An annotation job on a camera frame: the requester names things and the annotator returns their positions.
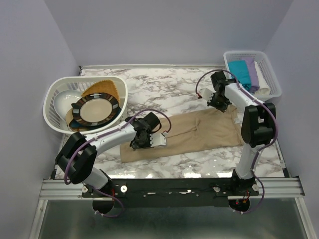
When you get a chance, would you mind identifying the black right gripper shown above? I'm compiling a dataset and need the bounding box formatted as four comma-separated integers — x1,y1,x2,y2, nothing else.
207,92,230,113

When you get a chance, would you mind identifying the beige t shirt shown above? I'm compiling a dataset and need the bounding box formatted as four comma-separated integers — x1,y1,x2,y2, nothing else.
120,105,244,163

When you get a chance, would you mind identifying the white rectangular plastic basket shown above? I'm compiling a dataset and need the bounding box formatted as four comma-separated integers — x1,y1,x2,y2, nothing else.
223,50,282,102

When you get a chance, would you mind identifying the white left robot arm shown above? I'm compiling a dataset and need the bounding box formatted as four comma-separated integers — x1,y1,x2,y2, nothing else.
55,113,167,197

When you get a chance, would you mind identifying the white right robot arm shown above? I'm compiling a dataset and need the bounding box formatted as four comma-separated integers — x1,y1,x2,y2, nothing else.
201,70,278,195

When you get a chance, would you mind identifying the teal rolled t shirt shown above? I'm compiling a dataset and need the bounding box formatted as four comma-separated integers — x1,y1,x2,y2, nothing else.
228,60,252,92

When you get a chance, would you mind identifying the white rolled t shirt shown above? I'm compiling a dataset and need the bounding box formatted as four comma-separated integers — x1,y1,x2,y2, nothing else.
254,61,270,96

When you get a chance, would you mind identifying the purple rolled t shirt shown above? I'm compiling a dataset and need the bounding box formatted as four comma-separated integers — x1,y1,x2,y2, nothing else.
244,57,260,93

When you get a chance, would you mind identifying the striped rim ceramic plate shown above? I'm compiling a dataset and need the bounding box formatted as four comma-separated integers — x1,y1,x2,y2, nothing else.
66,93,121,131

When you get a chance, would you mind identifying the woven tan placemat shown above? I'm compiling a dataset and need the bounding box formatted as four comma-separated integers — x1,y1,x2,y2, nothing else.
81,79,121,103

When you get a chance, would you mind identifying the white round dish basket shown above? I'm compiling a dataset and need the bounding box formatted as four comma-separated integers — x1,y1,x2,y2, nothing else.
43,76,128,135

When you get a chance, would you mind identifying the white bowl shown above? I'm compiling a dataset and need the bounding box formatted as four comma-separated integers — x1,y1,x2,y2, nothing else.
53,90,82,121

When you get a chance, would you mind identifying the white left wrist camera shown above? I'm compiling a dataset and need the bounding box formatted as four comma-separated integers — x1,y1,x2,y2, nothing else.
150,133,167,147

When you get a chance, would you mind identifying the aluminium frame rail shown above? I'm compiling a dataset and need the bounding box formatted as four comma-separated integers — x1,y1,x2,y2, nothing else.
39,177,305,200

